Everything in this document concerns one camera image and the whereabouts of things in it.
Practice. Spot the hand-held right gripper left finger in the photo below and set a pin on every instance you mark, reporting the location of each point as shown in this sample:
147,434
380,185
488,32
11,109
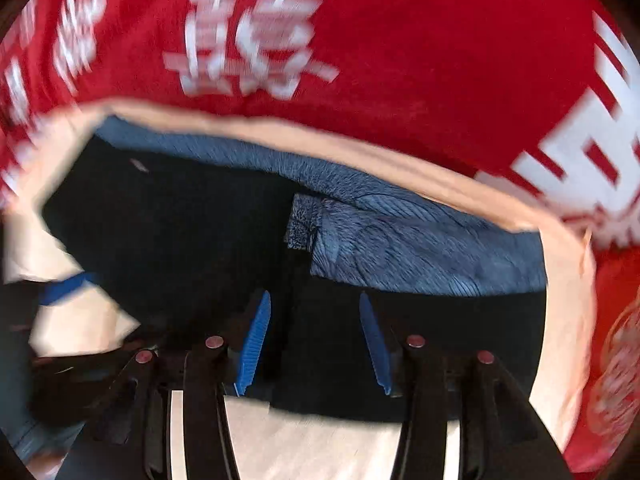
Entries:
255,340

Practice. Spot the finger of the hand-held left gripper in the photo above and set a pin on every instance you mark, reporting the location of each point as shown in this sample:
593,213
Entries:
67,286

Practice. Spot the red embroidered pillow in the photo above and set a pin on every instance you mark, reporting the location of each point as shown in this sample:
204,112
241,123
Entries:
617,360

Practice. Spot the black pants with blue trim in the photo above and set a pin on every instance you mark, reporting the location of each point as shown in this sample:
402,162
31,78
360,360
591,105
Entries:
190,240

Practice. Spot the peach quilted cloth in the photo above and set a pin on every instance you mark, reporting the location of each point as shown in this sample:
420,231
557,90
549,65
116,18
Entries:
565,310

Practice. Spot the red printed blanket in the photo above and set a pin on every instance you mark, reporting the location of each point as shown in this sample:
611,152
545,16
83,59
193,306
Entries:
390,55

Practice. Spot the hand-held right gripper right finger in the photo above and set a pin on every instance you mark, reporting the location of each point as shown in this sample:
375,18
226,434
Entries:
375,345

